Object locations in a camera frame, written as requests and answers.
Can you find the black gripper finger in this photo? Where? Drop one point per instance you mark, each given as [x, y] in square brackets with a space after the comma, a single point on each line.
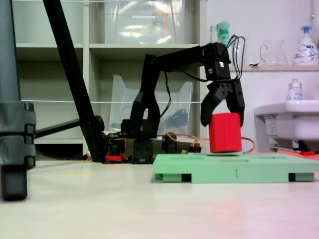
[238, 99]
[208, 107]

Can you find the red octagonal pillar block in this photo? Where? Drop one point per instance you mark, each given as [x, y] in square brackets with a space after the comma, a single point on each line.
[225, 133]

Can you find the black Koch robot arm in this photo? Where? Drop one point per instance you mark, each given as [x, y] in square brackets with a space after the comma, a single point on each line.
[149, 104]

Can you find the clear measuring cup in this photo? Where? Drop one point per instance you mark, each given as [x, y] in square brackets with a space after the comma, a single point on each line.
[245, 52]

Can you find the green spray bottle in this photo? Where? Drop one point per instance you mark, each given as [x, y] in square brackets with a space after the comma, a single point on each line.
[223, 32]

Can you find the small circuit board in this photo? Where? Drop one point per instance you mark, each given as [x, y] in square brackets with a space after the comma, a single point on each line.
[195, 148]

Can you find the black round knob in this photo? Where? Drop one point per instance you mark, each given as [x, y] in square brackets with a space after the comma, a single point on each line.
[169, 144]

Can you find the clear glass pitcher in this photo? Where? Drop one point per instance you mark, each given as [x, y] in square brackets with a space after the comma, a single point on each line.
[274, 54]

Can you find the small clear sanitiser bottle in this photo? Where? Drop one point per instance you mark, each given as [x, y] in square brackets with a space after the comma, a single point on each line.
[295, 92]

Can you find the white sink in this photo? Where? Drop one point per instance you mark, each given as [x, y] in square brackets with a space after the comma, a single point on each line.
[299, 119]

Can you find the green shape sorting board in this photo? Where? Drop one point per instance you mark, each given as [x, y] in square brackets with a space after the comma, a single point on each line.
[224, 169]

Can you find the orange labelled bottle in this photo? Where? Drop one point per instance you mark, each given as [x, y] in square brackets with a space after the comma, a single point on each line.
[159, 25]

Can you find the white foam soap bottle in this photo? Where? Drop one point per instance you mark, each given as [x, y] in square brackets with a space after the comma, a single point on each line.
[306, 52]

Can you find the clear plastic file holder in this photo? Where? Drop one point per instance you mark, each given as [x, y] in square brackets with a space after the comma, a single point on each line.
[119, 104]

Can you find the clear plastic storage box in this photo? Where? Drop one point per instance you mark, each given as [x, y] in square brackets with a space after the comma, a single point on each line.
[129, 25]

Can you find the beige shelf unit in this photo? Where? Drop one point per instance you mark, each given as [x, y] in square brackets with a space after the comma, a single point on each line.
[119, 49]

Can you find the red table clamp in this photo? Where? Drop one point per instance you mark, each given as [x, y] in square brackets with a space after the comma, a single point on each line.
[114, 158]

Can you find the black tripod leg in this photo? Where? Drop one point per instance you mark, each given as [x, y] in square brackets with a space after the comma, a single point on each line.
[67, 54]

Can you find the black tripod brace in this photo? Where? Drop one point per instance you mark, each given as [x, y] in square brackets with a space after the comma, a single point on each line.
[57, 128]

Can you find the grey tripod leg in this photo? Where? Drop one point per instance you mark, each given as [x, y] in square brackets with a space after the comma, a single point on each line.
[10, 124]

